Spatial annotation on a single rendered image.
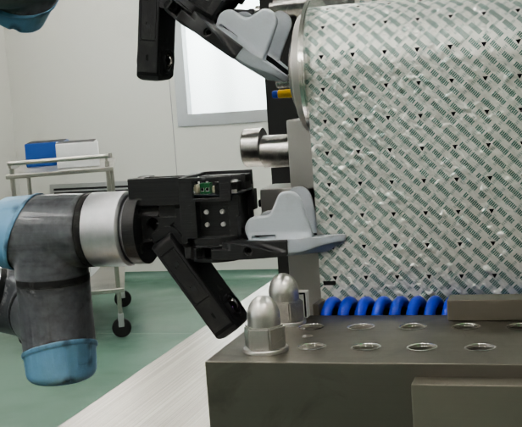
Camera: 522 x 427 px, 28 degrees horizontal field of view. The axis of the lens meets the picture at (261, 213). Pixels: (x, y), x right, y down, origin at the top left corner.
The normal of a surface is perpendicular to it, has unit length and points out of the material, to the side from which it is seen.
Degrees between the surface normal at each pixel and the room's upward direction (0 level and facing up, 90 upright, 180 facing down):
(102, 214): 61
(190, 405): 0
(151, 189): 90
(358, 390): 90
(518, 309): 90
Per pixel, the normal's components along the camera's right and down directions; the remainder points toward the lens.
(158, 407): -0.07, -0.99
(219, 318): -0.29, 0.17
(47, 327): -0.07, 0.12
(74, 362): 0.57, 0.10
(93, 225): -0.31, -0.06
